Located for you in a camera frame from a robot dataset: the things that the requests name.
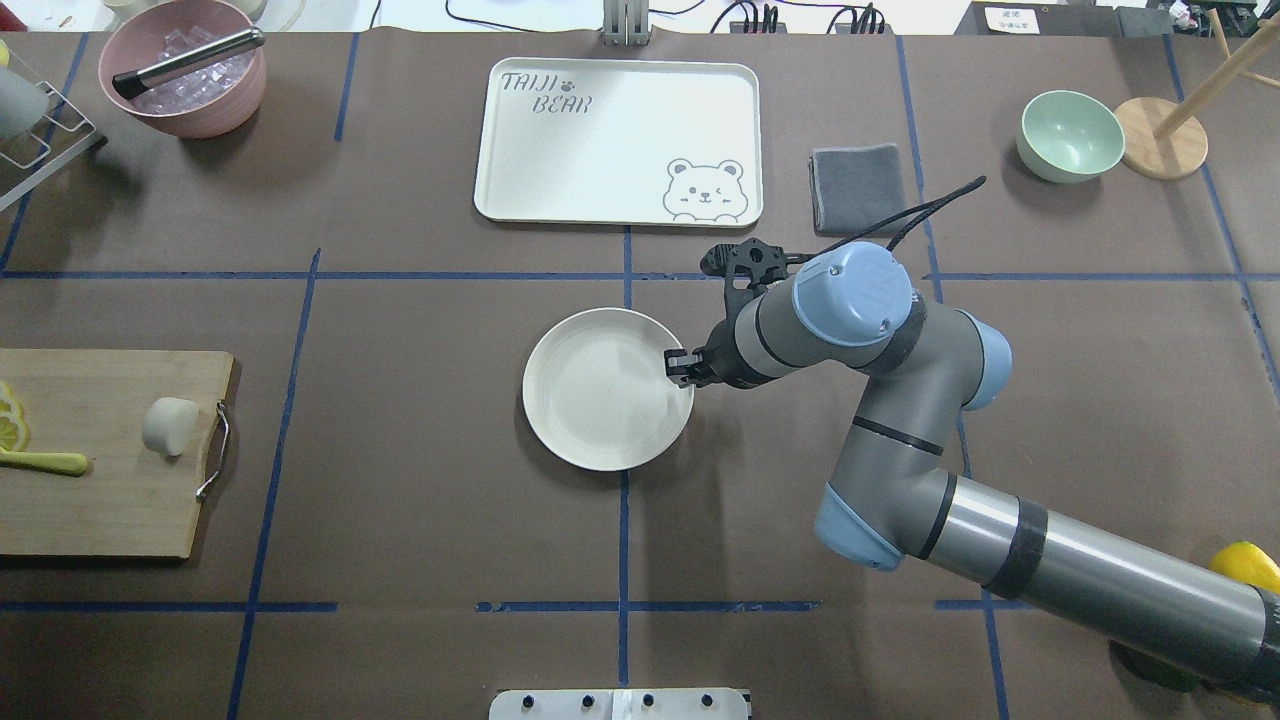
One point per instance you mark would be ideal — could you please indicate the wooden mug stand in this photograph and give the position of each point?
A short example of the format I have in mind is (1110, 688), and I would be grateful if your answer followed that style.
(1163, 139)

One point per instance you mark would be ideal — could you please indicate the acrylic cup rack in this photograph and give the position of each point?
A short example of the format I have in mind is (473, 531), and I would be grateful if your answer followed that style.
(63, 135)

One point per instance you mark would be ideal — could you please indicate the grey folded cloth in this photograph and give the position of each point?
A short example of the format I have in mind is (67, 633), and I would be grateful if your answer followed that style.
(854, 188)

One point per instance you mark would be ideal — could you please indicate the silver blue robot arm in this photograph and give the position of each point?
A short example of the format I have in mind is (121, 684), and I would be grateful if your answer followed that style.
(891, 496)

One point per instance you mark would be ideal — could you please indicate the cream bear tray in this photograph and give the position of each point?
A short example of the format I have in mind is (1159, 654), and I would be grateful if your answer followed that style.
(621, 142)

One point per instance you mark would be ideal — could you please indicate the grey blue cup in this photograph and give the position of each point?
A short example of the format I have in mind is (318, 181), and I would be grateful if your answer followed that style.
(23, 104)

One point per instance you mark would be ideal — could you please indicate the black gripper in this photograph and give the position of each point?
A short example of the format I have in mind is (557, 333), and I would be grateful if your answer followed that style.
(716, 367)

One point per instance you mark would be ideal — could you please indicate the lemon slices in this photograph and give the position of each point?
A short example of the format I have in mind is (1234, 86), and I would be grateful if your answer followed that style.
(14, 427)

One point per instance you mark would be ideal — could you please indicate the white robot base pillar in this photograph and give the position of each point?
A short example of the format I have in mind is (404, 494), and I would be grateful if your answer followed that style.
(623, 703)

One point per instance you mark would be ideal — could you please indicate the yellow lemon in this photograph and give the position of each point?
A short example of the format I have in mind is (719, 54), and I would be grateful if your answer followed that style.
(1245, 562)

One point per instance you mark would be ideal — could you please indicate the yellow green knife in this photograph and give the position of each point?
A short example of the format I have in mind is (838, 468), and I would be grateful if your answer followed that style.
(69, 465)

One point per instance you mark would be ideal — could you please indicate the white steamed bun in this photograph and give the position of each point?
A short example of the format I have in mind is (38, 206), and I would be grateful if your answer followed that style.
(168, 425)

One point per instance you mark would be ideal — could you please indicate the aluminium frame post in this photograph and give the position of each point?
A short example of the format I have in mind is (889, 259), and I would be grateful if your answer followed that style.
(626, 23)

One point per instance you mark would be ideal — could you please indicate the cream round plate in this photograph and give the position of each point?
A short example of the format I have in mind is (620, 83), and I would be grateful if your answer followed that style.
(596, 392)

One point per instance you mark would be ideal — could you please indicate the black power strip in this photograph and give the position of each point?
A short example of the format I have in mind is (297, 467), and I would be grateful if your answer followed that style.
(802, 18)

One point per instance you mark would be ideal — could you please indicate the green avocado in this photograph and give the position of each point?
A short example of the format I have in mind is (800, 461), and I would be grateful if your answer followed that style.
(1154, 671)

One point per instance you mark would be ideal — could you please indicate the bamboo cutting board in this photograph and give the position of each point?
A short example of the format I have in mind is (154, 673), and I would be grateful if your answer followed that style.
(132, 502)

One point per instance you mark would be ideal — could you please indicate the metal tongs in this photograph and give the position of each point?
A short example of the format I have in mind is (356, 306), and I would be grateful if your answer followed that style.
(185, 62)

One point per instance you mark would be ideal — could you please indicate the pink bowl with ice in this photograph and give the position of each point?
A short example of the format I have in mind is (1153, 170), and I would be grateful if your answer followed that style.
(189, 102)

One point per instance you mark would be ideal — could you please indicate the mint green bowl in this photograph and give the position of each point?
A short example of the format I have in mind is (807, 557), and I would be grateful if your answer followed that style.
(1065, 137)

